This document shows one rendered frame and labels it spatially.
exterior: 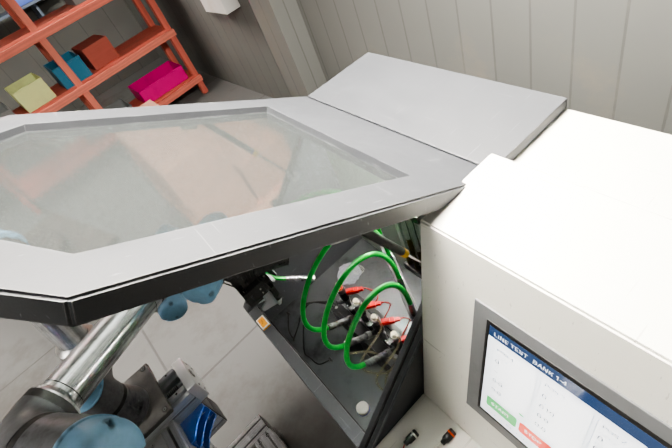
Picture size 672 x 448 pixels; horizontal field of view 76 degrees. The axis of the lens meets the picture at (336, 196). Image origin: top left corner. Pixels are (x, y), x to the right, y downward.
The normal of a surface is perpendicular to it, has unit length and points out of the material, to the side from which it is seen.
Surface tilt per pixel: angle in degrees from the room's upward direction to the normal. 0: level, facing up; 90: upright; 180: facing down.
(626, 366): 76
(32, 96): 90
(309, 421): 0
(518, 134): 0
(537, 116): 0
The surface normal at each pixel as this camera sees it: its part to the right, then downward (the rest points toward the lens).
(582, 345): -0.78, 0.44
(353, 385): -0.31, -0.69
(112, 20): 0.65, 0.36
